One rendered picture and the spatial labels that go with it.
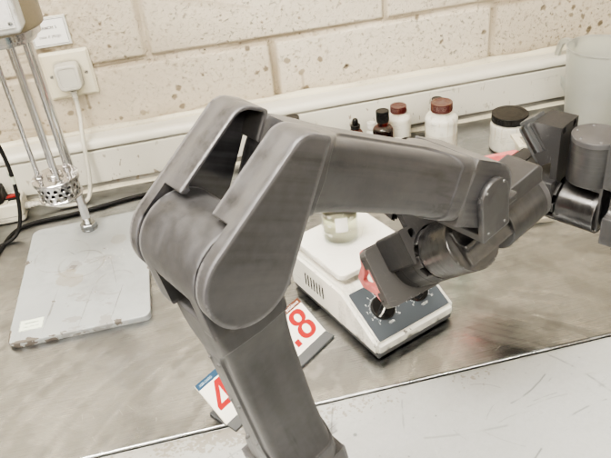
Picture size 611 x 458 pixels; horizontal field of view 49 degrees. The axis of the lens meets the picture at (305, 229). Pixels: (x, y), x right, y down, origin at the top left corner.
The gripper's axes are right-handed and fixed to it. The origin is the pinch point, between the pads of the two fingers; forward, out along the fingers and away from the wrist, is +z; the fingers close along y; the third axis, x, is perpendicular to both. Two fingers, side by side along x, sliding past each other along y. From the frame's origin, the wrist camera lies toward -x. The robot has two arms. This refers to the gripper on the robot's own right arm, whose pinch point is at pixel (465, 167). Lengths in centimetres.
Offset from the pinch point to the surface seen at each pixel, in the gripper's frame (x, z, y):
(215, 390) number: 11.9, 5.4, 43.3
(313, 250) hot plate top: 6.0, 9.7, 21.4
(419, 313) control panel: 11.6, -5.5, 17.9
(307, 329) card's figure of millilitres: 13.2, 5.3, 28.0
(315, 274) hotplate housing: 8.5, 8.2, 23.0
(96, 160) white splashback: 8, 65, 24
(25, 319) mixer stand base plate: 13, 39, 52
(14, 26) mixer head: -27, 36, 41
